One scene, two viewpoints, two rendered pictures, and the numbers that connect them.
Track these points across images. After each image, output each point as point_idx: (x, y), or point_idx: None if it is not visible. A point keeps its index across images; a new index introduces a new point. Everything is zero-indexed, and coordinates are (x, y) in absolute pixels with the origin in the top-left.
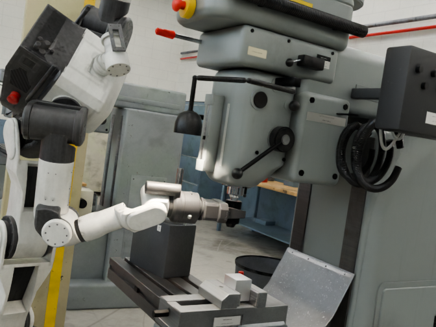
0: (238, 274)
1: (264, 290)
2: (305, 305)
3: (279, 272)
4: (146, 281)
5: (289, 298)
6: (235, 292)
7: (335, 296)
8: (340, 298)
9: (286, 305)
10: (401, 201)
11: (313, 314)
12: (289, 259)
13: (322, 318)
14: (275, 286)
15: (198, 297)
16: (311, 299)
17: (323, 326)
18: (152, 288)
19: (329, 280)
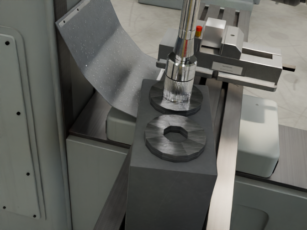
0: (211, 24)
1: (197, 20)
2: (111, 42)
3: (77, 52)
4: (226, 158)
5: (103, 55)
6: (230, 26)
7: (110, 12)
8: (113, 9)
9: (169, 28)
10: None
11: (119, 40)
12: (68, 31)
13: (122, 33)
14: (88, 66)
15: (244, 55)
16: (108, 33)
17: (128, 36)
18: (232, 139)
19: (100, 6)
